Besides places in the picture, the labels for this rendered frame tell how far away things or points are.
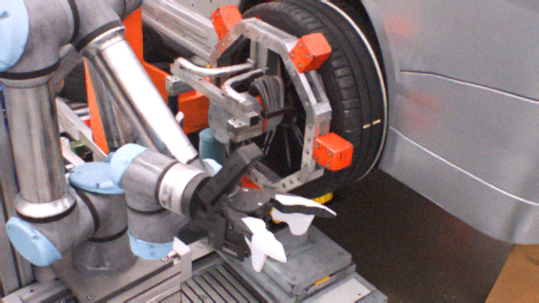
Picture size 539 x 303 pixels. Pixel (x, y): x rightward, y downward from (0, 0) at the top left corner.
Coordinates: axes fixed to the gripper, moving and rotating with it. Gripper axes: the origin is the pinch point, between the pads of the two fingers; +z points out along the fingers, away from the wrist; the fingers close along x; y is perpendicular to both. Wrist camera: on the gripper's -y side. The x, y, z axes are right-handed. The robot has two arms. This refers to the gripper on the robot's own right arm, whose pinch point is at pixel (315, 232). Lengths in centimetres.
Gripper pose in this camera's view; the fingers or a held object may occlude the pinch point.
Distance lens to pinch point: 85.2
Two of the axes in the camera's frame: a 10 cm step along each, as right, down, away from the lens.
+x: -5.2, 2.9, -8.1
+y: -1.3, 9.0, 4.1
